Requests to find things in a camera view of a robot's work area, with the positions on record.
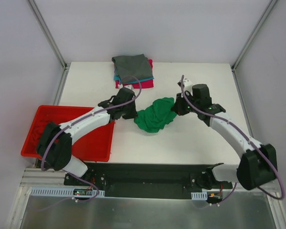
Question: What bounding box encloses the white cable duct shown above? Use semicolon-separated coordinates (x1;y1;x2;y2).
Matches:
31;187;105;198
191;191;208;201

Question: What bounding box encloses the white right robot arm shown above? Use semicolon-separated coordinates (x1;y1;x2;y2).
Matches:
171;80;277;190

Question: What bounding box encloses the right aluminium frame post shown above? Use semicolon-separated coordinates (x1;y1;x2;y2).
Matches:
230;0;279;72

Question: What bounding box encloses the left aluminium frame post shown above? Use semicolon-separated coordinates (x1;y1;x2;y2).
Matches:
26;0;71;70

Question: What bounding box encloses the red plastic bin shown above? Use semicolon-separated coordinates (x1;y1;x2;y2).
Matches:
20;105;115;162

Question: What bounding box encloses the folded teal t-shirt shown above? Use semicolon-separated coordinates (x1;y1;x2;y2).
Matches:
113;73;154;84

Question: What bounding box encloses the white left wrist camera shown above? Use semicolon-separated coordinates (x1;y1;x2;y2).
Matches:
116;83;133;90

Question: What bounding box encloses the folded grey t-shirt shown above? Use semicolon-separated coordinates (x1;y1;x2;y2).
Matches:
112;54;153;83

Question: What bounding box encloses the aluminium frame post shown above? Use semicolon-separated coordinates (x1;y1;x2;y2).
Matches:
26;0;71;70
230;0;279;72

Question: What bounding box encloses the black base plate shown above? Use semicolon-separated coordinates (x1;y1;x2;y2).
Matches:
64;163;232;199

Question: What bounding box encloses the aluminium front rail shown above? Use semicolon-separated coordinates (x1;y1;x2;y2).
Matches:
20;167;69;187

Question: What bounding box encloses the folded pink t-shirt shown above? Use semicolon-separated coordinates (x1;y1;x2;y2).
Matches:
114;70;154;89

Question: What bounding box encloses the left white cable duct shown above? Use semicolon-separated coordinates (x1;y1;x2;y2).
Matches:
31;187;105;198

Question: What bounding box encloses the green t-shirt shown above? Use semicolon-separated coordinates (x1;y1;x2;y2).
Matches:
134;97;177;133

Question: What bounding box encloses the right white cable duct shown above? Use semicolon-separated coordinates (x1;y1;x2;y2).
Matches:
191;191;208;201

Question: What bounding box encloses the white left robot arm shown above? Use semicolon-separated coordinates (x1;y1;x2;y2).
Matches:
37;87;138;186

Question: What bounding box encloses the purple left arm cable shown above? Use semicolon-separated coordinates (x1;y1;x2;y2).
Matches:
28;76;143;212

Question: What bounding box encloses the red t-shirt in bin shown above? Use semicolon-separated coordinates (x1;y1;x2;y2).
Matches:
29;114;52;154

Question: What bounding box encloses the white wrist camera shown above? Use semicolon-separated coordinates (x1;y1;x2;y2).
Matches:
183;78;193;92
116;83;133;90

